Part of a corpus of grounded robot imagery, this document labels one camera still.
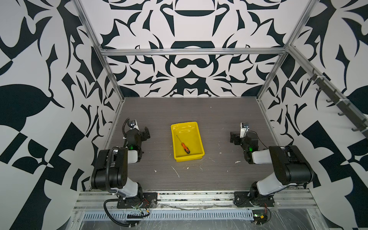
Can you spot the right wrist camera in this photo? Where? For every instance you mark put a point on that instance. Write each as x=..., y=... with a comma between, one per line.
x=244, y=129

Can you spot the aluminium front rail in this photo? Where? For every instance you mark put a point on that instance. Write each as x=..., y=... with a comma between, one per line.
x=286, y=199

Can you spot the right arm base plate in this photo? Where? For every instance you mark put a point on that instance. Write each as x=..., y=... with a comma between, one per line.
x=245, y=199

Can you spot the yellow plastic bin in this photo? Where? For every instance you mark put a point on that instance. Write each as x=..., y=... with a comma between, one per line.
x=189, y=134

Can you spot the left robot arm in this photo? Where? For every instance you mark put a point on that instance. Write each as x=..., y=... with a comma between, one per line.
x=111, y=169

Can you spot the white slotted cable duct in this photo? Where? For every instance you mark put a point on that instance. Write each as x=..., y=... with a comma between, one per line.
x=185, y=215

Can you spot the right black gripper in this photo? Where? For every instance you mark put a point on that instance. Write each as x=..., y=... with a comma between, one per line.
x=237, y=139

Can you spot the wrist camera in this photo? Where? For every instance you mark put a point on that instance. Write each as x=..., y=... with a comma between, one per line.
x=244, y=129
x=133, y=124

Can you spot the grey wall hook rack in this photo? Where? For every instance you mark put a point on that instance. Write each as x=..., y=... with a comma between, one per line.
x=346, y=106

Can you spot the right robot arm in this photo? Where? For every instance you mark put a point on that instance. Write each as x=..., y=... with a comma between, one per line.
x=289, y=165

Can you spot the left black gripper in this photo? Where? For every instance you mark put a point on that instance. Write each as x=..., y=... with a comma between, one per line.
x=143, y=136

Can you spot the orange black screwdriver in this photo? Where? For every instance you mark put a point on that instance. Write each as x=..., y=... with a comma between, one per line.
x=186, y=149

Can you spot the aluminium frame post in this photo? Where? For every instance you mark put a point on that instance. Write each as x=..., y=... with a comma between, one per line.
x=93, y=38
x=295, y=32

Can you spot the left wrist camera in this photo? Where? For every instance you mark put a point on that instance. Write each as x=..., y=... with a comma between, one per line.
x=133, y=124

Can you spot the aluminium frame left post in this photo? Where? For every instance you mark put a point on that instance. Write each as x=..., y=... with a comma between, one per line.
x=93, y=38

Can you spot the aluminium frame horizontal bar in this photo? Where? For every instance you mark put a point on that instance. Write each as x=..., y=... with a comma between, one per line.
x=190, y=51

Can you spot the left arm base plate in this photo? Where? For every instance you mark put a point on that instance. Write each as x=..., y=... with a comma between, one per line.
x=143, y=200

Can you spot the green circuit board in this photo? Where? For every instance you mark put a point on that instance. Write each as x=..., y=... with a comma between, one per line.
x=261, y=217

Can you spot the aluminium frame right post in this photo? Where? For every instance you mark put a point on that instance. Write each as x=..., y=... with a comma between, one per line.
x=295, y=32

